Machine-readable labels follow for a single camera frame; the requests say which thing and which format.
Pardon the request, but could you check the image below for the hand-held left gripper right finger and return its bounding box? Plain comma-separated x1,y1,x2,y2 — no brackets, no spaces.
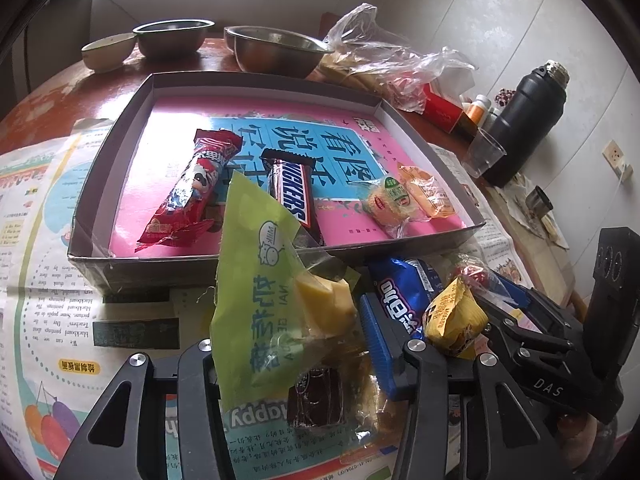
360,294,561,480

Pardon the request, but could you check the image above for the stainless steel bowl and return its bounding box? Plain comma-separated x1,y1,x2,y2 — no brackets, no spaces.
224,25,335,79
132,19,216,59

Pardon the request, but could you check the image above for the brown chocolate bar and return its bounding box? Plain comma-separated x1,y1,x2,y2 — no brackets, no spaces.
260,148,327,247

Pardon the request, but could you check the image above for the person's right hand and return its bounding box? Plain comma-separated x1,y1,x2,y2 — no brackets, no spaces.
550,410,621,471

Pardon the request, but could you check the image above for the red tissue box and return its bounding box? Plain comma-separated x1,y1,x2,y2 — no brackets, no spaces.
419,82,482,142

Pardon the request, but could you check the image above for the green snack packet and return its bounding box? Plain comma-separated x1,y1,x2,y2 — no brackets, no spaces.
210,170,362,411

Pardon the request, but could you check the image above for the shallow grey cardboard box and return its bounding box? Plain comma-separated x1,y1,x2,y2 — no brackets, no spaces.
67,71,488,296

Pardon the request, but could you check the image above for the small steel cup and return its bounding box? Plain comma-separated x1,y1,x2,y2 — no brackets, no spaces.
525,186,555,219

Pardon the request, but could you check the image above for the printed newspaper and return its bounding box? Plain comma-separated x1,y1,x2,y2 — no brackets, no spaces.
0,117,531,480

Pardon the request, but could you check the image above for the yellow snack packet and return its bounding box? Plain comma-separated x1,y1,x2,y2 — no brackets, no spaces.
422,277,489,359

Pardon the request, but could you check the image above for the clear packet crumbly cookie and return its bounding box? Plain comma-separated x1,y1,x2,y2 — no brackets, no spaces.
345,340,402,442

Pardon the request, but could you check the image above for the small dark chocolate packet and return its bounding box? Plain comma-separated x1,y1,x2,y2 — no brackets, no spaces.
287,365,349,429

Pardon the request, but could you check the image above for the black thermos bottle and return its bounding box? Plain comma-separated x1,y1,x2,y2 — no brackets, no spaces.
481,60,571,188

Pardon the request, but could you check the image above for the blue snack packet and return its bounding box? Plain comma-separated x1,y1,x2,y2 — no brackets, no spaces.
369,257,447,342

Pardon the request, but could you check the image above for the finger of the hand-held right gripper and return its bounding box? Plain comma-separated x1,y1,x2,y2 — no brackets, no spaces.
482,322,573,383
475,270,583,346

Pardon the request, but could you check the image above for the clear plastic bag of bread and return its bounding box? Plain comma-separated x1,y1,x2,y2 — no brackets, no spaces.
317,4,477,114

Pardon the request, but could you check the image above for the red label clear packet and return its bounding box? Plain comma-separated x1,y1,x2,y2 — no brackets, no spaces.
450,255,497,287

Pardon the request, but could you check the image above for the orange medicine bottle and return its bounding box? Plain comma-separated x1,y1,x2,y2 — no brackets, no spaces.
464,94,494,127

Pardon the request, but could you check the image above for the clear plastic cup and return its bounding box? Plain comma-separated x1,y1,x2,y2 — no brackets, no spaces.
461,127,507,179

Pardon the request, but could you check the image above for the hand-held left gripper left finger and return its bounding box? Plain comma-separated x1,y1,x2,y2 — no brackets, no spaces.
52,338,236,480

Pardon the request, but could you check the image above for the green label round cake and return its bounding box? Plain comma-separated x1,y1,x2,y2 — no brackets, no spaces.
350,175,432,239

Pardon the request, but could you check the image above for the white wall socket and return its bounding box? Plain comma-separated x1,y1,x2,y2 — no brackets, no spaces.
602,140,634,182

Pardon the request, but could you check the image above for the red cartoon snack packet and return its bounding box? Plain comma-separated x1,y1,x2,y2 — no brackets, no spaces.
135,128,244,257

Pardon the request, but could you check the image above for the orange snack packet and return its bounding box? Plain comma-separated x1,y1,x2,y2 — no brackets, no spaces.
397,162,459,222

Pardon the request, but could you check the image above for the white crumpled paper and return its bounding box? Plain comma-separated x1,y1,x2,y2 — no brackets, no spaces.
500,175,571,252

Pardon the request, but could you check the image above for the small ceramic bowl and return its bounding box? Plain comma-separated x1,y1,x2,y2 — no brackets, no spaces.
81,32,137,72

